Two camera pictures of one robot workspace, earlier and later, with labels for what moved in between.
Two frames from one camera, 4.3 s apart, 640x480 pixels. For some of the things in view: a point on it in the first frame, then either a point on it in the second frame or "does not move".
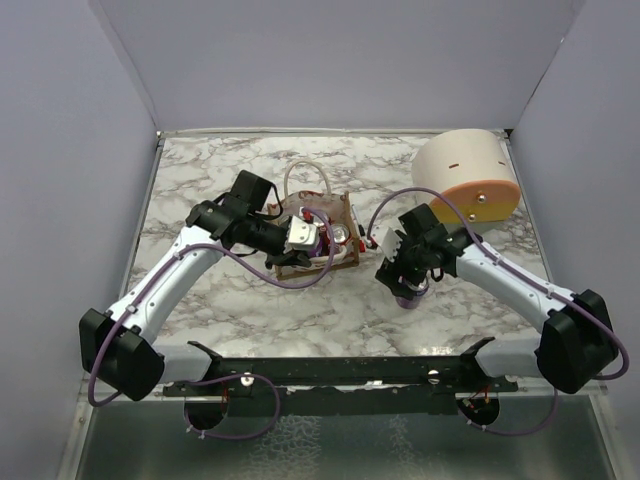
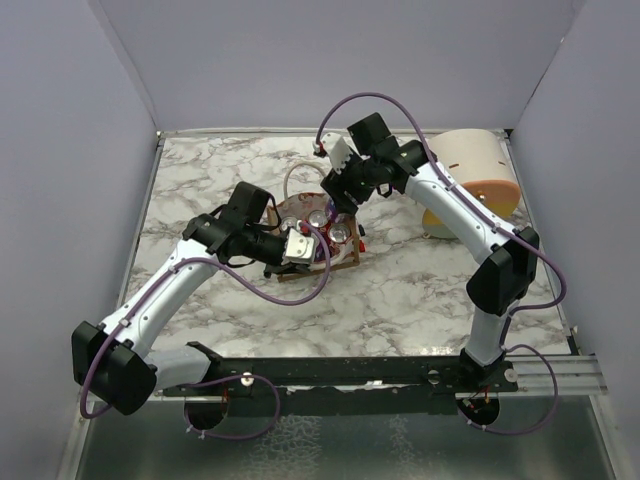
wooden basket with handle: x=322 y=227 does not move
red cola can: x=341 y=234 does not move
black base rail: x=333 y=386 does not move
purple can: x=419 y=291 to x=332 y=210
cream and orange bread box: x=474 y=170 does not move
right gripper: x=392 y=275 to x=343 y=195
